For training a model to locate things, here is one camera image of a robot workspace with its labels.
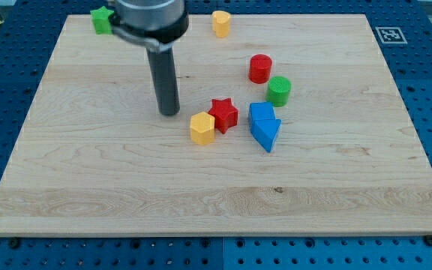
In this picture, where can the red star block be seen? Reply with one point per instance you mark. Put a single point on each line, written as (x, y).
(225, 114)

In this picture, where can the green star block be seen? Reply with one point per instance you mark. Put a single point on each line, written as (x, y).
(100, 20)

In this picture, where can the yellow hexagon block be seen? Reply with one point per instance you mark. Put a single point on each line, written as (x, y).
(202, 128)

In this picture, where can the blue cube block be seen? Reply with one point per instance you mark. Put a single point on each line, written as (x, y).
(260, 111)

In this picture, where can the blue triangle block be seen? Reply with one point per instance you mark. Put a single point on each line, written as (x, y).
(265, 132)

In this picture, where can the light wooden board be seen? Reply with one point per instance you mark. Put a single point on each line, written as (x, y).
(95, 158)

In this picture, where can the green cylinder block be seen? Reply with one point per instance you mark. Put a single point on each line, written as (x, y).
(278, 91)

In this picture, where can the red cylinder block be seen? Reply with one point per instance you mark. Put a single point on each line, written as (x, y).
(260, 68)

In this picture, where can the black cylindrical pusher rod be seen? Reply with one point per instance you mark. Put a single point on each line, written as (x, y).
(163, 74)

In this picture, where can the yellow heart block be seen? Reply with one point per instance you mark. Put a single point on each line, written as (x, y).
(221, 23)

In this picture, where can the white fiducial marker tag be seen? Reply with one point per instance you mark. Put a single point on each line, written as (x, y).
(391, 35)

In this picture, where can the black bolt front left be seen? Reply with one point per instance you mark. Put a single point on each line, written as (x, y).
(13, 243)

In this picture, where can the black bolt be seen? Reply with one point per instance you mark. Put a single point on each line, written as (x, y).
(13, 243)
(428, 240)

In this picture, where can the black bolt front right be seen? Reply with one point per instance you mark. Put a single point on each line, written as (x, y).
(428, 240)

